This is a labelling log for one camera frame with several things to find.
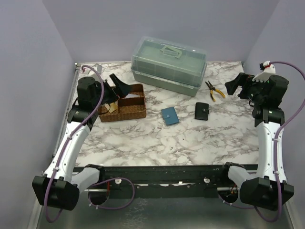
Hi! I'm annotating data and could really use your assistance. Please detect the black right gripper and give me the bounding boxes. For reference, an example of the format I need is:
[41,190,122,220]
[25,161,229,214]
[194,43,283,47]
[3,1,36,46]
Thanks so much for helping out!
[225,72,269,104]

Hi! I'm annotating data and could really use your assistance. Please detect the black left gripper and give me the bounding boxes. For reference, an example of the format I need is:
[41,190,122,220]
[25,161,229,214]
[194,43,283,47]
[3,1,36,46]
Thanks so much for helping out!
[92,73,133,108]

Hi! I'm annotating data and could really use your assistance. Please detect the blue leather card holder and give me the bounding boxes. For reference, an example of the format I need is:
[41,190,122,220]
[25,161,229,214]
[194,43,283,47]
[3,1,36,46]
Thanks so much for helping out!
[161,107,179,125]

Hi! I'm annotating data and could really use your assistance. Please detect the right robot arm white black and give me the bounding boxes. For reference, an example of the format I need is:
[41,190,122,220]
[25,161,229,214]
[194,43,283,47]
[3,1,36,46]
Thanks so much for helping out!
[219,73,294,211]

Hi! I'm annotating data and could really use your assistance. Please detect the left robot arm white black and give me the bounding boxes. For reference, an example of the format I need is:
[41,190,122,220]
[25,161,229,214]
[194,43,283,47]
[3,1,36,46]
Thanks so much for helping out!
[32,74,132,210]

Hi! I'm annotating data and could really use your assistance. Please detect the white card in basket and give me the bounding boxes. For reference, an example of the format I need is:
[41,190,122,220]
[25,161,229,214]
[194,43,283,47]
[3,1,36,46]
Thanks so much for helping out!
[125,94,141,99]

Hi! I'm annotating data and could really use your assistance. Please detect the tan card in basket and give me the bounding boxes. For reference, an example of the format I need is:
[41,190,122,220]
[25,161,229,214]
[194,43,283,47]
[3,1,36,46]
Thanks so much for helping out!
[101,104,118,115]

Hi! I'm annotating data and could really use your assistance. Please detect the black leather card holder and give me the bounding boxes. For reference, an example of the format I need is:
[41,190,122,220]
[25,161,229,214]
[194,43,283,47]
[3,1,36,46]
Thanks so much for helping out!
[194,102,209,121]

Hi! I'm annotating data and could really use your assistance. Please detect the brown wicker divided basket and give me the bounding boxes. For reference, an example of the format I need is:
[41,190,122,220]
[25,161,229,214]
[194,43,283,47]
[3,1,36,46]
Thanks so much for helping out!
[99,83,147,123]

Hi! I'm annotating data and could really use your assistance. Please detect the green plastic storage box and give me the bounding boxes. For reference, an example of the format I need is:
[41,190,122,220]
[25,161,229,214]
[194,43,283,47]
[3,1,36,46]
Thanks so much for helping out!
[131,37,207,97]

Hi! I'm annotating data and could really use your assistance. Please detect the yellow handled pliers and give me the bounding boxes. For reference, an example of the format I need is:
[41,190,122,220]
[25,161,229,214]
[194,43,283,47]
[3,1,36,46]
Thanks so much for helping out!
[205,81,225,102]

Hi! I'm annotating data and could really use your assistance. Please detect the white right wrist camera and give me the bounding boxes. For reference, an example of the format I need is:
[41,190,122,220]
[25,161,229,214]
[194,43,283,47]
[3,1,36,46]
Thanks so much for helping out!
[252,61,276,83]

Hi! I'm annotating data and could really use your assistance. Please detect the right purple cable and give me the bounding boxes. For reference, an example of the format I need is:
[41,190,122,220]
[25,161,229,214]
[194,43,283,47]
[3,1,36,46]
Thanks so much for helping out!
[221,61,305,223]

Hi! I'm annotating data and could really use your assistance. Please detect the left aluminium side rail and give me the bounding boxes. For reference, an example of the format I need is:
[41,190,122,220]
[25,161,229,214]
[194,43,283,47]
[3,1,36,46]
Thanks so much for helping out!
[52,62,81,157]

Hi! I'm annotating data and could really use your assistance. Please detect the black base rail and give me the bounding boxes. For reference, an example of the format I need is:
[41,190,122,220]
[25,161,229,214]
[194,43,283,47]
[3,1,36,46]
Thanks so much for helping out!
[102,165,234,199]

